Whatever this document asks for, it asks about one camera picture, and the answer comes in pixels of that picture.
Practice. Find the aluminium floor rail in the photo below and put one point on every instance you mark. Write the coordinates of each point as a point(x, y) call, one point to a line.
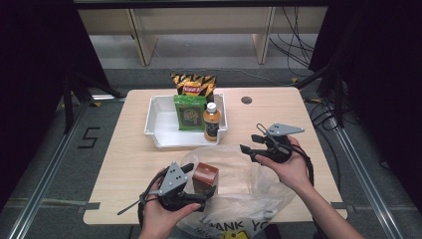
point(40, 189)
point(368, 186)

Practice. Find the person's right hand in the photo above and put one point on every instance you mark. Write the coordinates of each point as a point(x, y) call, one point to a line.
point(293, 169)

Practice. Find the orange drink bottle white cap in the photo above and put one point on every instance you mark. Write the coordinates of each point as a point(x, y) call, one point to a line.
point(211, 122)

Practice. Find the brown carton box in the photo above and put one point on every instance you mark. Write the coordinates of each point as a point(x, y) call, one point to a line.
point(205, 174)

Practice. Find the clear plastic bag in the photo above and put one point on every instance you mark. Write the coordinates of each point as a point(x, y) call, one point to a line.
point(242, 186)

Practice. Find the green snack packet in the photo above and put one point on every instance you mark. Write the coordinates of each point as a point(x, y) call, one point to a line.
point(189, 114)

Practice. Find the black yellow chip bag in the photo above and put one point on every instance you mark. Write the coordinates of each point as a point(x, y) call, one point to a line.
point(195, 84)

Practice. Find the person's left hand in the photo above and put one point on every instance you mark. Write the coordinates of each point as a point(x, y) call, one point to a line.
point(159, 219)

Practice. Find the light wooden desk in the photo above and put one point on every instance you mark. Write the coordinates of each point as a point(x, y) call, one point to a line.
point(199, 20)

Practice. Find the black curtain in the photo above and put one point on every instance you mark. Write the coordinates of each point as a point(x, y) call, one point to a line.
point(388, 83)
point(30, 83)

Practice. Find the dark round table grommet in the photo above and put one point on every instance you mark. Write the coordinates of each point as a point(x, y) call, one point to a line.
point(246, 100)

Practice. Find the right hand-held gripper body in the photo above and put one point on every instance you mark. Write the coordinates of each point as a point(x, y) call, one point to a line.
point(278, 149)

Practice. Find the black metal stand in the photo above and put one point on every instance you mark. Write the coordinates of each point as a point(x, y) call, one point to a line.
point(68, 103)
point(338, 96)

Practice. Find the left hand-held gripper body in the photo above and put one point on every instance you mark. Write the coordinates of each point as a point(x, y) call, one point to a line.
point(172, 186)

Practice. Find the white plastic bin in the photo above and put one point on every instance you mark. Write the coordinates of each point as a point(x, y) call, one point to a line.
point(166, 127)

